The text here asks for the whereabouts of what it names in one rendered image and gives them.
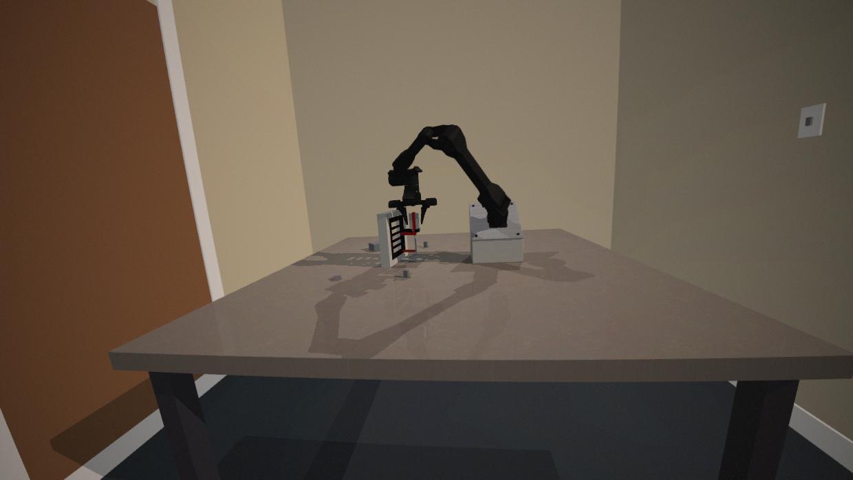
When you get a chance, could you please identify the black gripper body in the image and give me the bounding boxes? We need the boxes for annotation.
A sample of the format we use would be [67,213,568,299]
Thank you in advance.
[388,184,437,208]

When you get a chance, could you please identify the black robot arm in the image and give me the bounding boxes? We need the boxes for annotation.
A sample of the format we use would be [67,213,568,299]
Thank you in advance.
[387,124,512,228]

